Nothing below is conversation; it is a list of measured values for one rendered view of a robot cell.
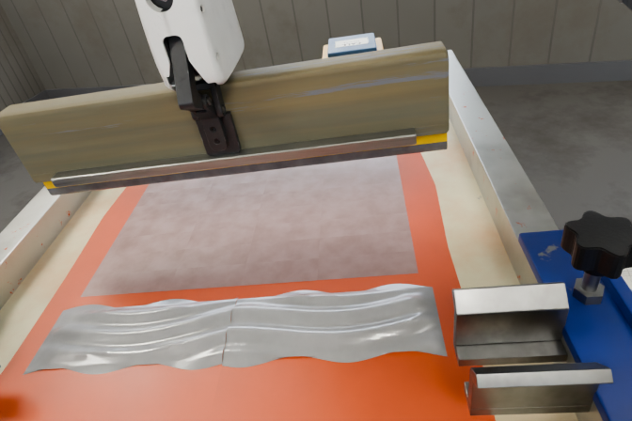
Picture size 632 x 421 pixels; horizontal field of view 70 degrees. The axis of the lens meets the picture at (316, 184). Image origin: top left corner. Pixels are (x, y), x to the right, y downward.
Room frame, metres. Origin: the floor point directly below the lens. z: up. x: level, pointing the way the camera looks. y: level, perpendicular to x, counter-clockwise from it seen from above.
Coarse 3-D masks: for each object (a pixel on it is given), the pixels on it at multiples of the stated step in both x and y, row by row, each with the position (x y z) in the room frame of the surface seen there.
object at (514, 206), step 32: (480, 128) 0.47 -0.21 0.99; (480, 160) 0.40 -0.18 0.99; (512, 160) 0.39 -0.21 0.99; (512, 192) 0.34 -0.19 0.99; (32, 224) 0.44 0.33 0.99; (64, 224) 0.48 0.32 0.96; (512, 224) 0.30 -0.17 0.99; (544, 224) 0.29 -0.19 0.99; (0, 256) 0.39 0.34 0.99; (32, 256) 0.41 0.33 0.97; (512, 256) 0.28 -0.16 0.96; (0, 288) 0.36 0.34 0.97
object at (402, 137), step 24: (288, 144) 0.36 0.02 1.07; (312, 144) 0.35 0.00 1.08; (336, 144) 0.35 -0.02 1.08; (360, 144) 0.34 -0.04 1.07; (384, 144) 0.34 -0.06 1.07; (408, 144) 0.34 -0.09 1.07; (96, 168) 0.39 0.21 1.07; (120, 168) 0.38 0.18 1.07; (144, 168) 0.37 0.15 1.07; (168, 168) 0.37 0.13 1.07; (192, 168) 0.37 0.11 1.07
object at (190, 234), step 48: (144, 192) 0.52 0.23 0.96; (192, 192) 0.50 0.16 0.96; (240, 192) 0.48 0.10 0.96; (96, 240) 0.44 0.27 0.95; (144, 240) 0.42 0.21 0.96; (192, 240) 0.40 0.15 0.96; (240, 240) 0.39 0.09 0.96; (96, 288) 0.35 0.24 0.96; (144, 288) 0.34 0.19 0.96; (192, 288) 0.32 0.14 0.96; (240, 288) 0.31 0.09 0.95; (0, 384) 0.25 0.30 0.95; (48, 384) 0.24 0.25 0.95; (96, 384) 0.24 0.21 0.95; (144, 384) 0.23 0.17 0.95; (192, 384) 0.22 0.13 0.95
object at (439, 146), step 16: (432, 144) 0.35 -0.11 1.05; (288, 160) 0.38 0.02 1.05; (304, 160) 0.37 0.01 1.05; (320, 160) 0.37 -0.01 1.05; (336, 160) 0.37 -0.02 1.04; (352, 160) 0.37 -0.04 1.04; (160, 176) 0.40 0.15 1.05; (176, 176) 0.39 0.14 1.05; (192, 176) 0.39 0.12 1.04; (208, 176) 0.39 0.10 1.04; (64, 192) 0.41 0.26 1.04; (80, 192) 0.41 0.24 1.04
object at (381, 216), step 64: (320, 192) 0.45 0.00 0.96; (384, 192) 0.42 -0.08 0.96; (256, 256) 0.36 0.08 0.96; (320, 256) 0.34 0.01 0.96; (384, 256) 0.32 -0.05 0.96; (448, 256) 0.31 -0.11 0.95; (448, 320) 0.23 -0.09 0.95; (256, 384) 0.21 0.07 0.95; (320, 384) 0.20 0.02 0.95; (384, 384) 0.19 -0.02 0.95; (448, 384) 0.18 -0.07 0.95
